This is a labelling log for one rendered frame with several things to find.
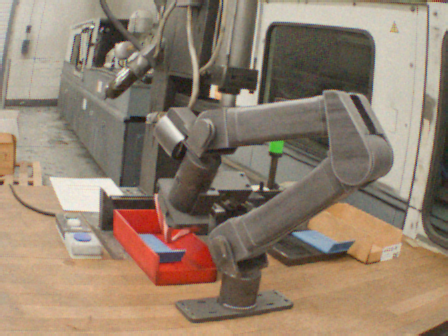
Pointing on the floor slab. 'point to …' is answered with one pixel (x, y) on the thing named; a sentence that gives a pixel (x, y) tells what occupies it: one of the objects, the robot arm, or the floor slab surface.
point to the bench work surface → (415, 294)
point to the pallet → (25, 174)
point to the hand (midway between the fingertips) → (168, 233)
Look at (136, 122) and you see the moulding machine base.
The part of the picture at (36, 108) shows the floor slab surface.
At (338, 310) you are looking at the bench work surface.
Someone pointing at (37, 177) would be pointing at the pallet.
